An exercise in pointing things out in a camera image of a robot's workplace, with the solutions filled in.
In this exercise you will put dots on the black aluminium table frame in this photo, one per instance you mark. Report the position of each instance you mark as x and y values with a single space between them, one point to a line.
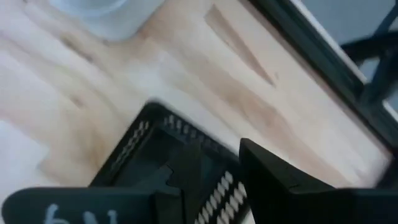
311 53

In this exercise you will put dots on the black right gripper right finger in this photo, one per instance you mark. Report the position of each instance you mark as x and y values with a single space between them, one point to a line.
295 193

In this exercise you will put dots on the black plastic mesh basket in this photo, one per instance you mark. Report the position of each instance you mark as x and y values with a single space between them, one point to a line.
130 146

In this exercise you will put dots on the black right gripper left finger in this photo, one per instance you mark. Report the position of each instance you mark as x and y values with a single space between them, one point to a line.
93 205

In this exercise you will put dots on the white plastic bin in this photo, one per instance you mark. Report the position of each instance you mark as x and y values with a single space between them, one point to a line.
102 18

